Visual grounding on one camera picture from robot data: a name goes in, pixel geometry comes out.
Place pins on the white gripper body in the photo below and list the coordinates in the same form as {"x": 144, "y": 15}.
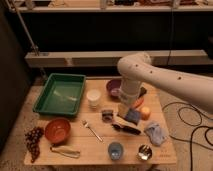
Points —
{"x": 129, "y": 91}

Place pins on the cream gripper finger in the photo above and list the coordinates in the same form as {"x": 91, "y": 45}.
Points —
{"x": 122, "y": 110}

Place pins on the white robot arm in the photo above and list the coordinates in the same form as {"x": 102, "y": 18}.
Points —
{"x": 137, "y": 68}

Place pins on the white plastic cup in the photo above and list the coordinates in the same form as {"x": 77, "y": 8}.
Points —
{"x": 93, "y": 96}

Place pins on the blue plastic cup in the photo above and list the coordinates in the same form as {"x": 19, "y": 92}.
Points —
{"x": 115, "y": 150}

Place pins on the metal cup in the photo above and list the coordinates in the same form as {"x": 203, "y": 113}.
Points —
{"x": 144, "y": 152}

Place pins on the black rectangular block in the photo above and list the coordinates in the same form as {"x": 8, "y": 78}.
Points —
{"x": 143, "y": 91}

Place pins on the orange carrot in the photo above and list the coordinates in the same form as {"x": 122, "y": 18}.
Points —
{"x": 138, "y": 102}

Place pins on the purple bowl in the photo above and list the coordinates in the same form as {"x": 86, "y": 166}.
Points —
{"x": 112, "y": 87}

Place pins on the orange fruit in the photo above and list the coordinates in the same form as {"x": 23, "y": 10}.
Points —
{"x": 145, "y": 113}

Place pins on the metal fork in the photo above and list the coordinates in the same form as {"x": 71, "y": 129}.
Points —
{"x": 86, "y": 125}

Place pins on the light blue cloth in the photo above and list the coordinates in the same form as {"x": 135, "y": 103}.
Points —
{"x": 156, "y": 133}

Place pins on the white shelf rack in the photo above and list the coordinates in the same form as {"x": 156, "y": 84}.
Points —
{"x": 95, "y": 33}

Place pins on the green plastic tray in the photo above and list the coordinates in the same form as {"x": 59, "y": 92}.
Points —
{"x": 61, "y": 95}

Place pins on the green yellow peeler tool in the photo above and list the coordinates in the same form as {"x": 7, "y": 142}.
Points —
{"x": 66, "y": 151}

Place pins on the orange-red bowl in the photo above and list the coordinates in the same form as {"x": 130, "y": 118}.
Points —
{"x": 57, "y": 130}

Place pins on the bunch of dark grapes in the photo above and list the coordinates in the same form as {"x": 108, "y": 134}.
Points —
{"x": 32, "y": 139}

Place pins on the black handled utensil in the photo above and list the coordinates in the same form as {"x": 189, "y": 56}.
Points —
{"x": 127, "y": 129}

